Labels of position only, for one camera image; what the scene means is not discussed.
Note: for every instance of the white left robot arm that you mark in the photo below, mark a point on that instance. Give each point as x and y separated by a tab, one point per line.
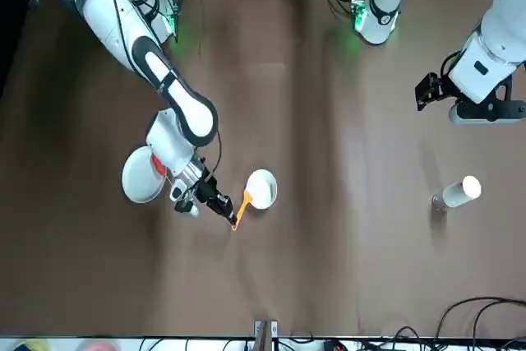
380	22

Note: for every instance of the white oil pot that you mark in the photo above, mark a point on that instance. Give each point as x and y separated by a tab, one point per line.
456	195

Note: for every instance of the green-lit connector board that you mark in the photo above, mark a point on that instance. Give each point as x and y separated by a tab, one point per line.
174	22
358	14

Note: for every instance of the pink plate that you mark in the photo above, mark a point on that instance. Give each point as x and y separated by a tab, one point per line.
98	346

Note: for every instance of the white round plate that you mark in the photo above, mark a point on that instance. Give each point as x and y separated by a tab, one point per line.
139	186

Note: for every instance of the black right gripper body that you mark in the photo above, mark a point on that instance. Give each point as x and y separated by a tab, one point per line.
205	190

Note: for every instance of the small white bowl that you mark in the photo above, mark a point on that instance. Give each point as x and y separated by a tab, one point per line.
265	186

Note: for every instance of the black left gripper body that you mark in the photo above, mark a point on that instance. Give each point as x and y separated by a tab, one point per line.
453	88

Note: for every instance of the red sausage on skewer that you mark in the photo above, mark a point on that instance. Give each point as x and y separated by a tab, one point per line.
158	166

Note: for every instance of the yellow plate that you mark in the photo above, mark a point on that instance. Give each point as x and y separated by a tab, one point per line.
33	346

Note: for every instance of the aluminium frame post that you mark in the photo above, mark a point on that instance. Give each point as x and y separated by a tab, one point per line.
265	336

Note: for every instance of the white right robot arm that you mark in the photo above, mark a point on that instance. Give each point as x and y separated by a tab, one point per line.
111	18

